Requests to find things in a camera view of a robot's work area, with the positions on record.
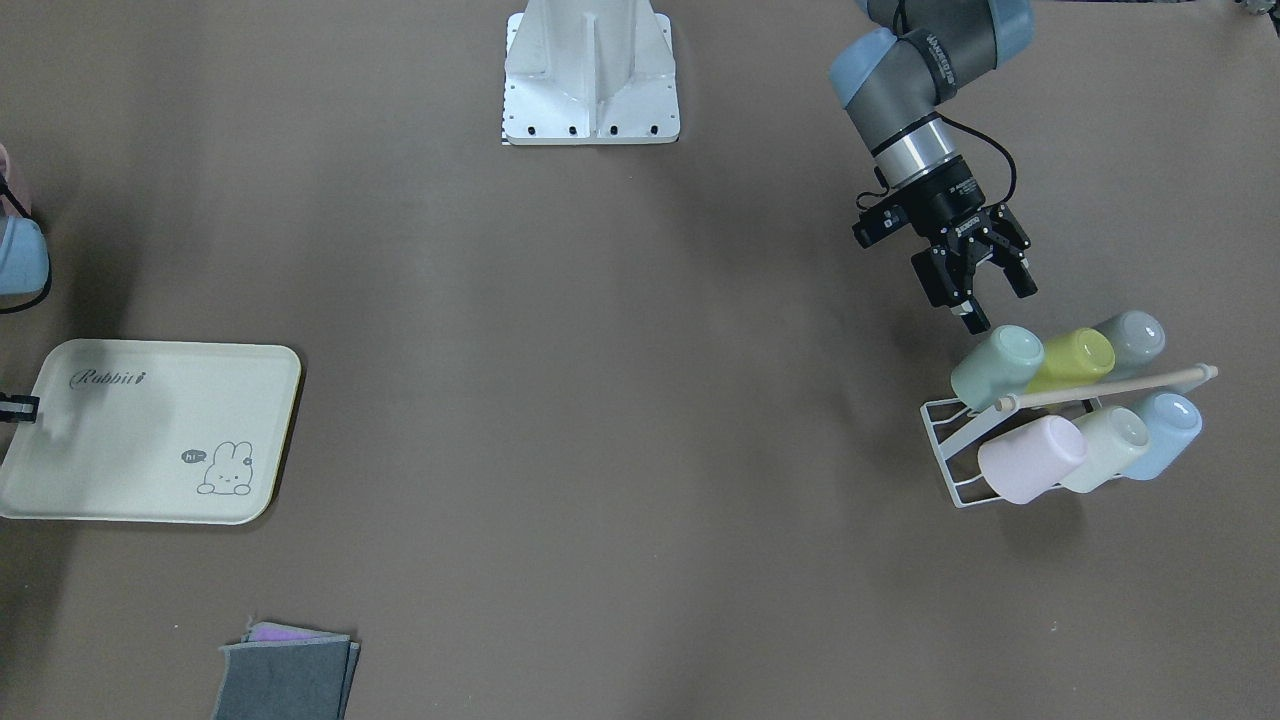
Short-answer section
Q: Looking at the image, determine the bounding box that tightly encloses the light blue cup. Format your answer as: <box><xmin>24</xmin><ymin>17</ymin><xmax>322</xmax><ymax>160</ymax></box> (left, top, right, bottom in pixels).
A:
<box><xmin>1121</xmin><ymin>391</ymin><xmax>1204</xmax><ymax>480</ymax></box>

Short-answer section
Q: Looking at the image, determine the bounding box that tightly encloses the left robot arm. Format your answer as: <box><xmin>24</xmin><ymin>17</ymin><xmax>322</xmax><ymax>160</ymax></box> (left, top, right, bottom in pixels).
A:
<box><xmin>829</xmin><ymin>1</ymin><xmax>1037</xmax><ymax>334</ymax></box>

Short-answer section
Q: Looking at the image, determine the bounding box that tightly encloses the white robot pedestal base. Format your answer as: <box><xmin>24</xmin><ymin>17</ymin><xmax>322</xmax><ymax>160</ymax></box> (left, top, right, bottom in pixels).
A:
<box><xmin>500</xmin><ymin>1</ymin><xmax>682</xmax><ymax>146</ymax></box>

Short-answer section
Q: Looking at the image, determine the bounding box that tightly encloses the green cup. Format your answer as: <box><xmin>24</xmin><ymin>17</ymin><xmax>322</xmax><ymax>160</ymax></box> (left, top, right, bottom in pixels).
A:
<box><xmin>950</xmin><ymin>325</ymin><xmax>1044</xmax><ymax>413</ymax></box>

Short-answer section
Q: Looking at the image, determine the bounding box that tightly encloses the yellow cup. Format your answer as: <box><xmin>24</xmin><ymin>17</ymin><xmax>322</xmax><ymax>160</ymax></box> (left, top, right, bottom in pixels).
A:
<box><xmin>1025</xmin><ymin>327</ymin><xmax>1116</xmax><ymax>395</ymax></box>

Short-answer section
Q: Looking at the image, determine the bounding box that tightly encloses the folded grey cloth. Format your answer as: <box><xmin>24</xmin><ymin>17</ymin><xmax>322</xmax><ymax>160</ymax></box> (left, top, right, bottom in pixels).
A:
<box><xmin>211</xmin><ymin>621</ymin><xmax>361</xmax><ymax>719</ymax></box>

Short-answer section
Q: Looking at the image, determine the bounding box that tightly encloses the white wire cup rack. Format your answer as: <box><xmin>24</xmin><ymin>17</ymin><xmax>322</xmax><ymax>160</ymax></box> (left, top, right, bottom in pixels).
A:
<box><xmin>919</xmin><ymin>363</ymin><xmax>1220</xmax><ymax>509</ymax></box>

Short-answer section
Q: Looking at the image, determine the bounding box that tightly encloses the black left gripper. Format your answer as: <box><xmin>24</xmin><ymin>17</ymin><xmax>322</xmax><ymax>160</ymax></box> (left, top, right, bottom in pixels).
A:
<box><xmin>888</xmin><ymin>168</ymin><xmax>1038</xmax><ymax>334</ymax></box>

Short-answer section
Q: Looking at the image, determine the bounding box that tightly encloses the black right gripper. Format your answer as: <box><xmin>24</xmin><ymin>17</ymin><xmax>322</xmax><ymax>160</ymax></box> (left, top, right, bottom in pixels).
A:
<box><xmin>0</xmin><ymin>395</ymin><xmax>40</xmax><ymax>424</ymax></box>

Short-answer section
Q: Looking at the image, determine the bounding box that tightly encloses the cream rabbit tray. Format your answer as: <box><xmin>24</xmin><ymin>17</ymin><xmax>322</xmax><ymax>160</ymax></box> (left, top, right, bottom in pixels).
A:
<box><xmin>1</xmin><ymin>340</ymin><xmax>303</xmax><ymax>527</ymax></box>

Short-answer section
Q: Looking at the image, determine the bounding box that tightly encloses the pink cup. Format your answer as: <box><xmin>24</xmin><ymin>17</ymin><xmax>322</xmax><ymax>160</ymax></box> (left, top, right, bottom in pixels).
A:
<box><xmin>978</xmin><ymin>415</ymin><xmax>1088</xmax><ymax>505</ymax></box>

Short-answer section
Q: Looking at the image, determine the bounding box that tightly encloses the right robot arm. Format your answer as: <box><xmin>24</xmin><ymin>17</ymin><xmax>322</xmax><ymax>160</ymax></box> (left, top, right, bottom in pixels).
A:
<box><xmin>1</xmin><ymin>149</ymin><xmax>52</xmax><ymax>316</ymax></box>

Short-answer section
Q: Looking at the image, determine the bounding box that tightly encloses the grey cup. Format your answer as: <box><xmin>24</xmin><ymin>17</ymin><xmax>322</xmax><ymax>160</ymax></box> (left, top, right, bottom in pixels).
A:
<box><xmin>1092</xmin><ymin>310</ymin><xmax>1167</xmax><ymax>378</ymax></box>

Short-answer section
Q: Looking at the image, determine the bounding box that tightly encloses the cream cup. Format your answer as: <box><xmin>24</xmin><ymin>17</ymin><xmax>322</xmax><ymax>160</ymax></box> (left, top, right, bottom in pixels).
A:
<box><xmin>1059</xmin><ymin>406</ymin><xmax>1151</xmax><ymax>495</ymax></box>

